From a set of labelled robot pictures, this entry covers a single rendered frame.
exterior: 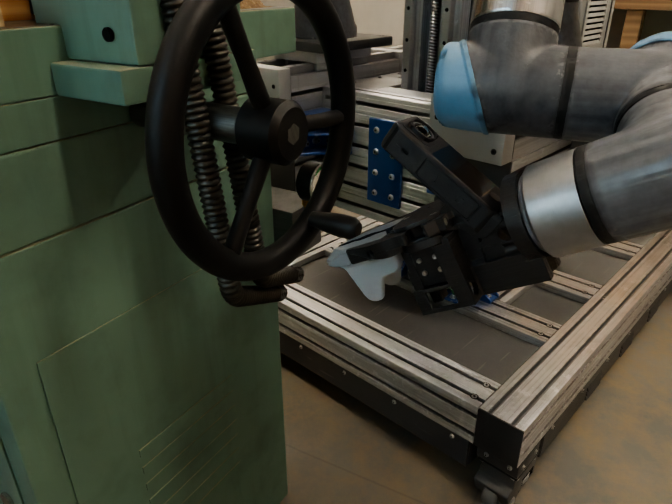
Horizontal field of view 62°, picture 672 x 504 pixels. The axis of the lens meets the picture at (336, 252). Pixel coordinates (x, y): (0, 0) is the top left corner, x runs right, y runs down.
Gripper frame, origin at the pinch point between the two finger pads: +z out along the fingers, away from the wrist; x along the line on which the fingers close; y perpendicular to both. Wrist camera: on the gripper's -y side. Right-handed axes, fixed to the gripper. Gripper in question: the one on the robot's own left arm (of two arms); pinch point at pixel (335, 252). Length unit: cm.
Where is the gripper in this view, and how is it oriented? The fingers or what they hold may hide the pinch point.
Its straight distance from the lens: 56.0
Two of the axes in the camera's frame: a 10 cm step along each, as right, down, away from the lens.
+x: 5.2, -3.8, 7.7
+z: -7.4, 2.5, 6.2
